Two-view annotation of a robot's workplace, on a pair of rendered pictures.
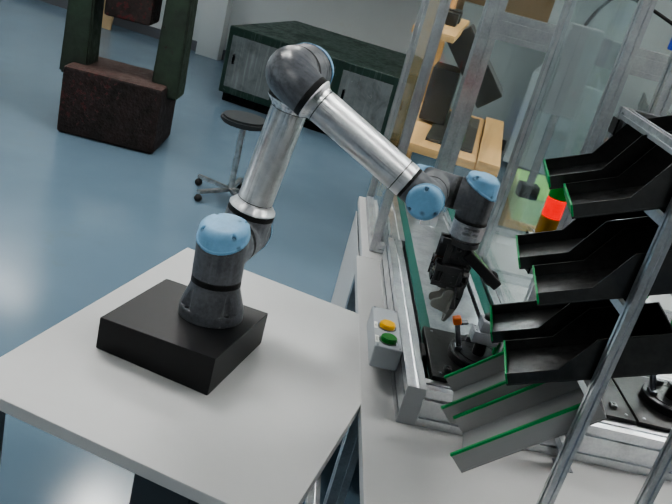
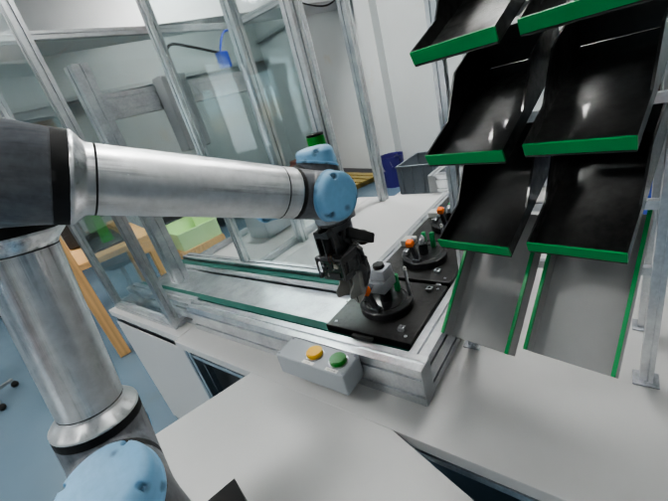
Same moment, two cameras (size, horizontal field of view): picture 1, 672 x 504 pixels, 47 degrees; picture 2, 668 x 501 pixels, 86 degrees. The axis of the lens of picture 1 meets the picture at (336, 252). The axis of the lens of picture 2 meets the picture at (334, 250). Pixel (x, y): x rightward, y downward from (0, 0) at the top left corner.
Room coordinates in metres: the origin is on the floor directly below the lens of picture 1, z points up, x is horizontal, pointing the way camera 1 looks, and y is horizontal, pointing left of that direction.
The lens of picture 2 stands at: (1.17, 0.22, 1.51)
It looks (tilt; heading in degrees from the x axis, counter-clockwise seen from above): 23 degrees down; 317
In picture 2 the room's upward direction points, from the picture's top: 16 degrees counter-clockwise
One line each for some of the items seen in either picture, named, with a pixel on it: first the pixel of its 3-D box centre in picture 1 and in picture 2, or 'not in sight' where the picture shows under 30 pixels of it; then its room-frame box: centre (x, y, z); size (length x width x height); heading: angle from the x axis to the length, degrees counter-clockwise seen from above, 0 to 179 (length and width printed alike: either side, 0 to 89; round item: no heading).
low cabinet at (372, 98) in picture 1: (337, 81); not in sight; (8.10, 0.45, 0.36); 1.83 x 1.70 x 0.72; 77
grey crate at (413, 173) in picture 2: not in sight; (443, 170); (2.49, -2.38, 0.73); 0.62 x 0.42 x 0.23; 5
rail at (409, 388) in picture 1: (401, 313); (282, 336); (1.95, -0.22, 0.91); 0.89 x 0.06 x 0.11; 5
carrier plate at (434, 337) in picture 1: (474, 363); (388, 307); (1.69, -0.39, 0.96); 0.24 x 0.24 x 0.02; 5
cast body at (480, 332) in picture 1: (491, 329); (382, 273); (1.69, -0.41, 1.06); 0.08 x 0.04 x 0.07; 95
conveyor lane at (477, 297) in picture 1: (460, 324); (313, 302); (1.99, -0.39, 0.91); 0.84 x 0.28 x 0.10; 5
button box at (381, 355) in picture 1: (383, 337); (318, 363); (1.76, -0.17, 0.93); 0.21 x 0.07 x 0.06; 5
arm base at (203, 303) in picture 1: (213, 294); not in sight; (1.62, 0.25, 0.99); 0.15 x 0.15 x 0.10
